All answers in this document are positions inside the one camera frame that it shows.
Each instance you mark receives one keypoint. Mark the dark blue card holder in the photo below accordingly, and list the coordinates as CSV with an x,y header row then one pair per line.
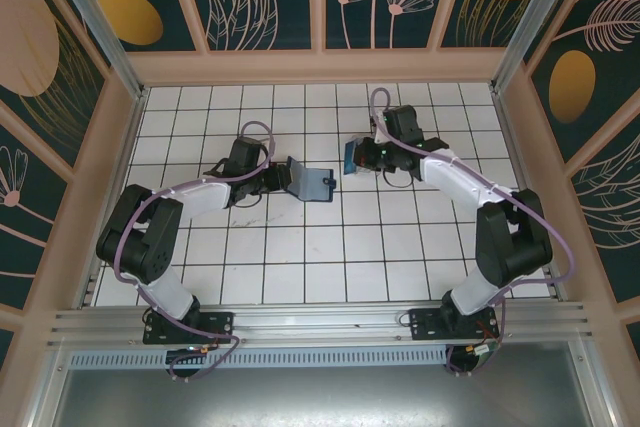
x,y
315,184

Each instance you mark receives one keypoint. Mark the blue credit card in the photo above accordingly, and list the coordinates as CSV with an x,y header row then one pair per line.
x,y
350,159

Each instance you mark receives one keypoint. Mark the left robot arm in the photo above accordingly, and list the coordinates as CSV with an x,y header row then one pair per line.
x,y
145,247

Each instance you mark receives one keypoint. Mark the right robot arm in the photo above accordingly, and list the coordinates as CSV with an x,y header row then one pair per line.
x,y
510,247

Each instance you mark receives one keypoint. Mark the small electronics board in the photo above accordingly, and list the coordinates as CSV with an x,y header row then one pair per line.
x,y
192,349
482,349

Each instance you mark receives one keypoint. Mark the grey metal sheet panel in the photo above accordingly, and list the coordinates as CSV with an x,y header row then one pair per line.
x,y
320,397

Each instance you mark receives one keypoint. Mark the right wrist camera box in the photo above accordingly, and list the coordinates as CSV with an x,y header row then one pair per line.
x,y
380,133

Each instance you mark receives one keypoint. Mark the aluminium front rail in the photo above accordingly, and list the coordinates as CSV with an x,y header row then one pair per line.
x,y
310,319

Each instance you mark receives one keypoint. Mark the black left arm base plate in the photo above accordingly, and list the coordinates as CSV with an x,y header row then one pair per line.
x,y
215,324

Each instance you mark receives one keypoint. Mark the aluminium frame post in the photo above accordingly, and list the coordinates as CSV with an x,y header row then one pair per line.
x,y
536,22
97,22

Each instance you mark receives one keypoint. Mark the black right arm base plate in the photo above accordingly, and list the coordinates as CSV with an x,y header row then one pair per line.
x,y
425,322

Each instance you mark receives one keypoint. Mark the aluminium table side rail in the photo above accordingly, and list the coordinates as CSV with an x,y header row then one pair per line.
x,y
90,287
552,282

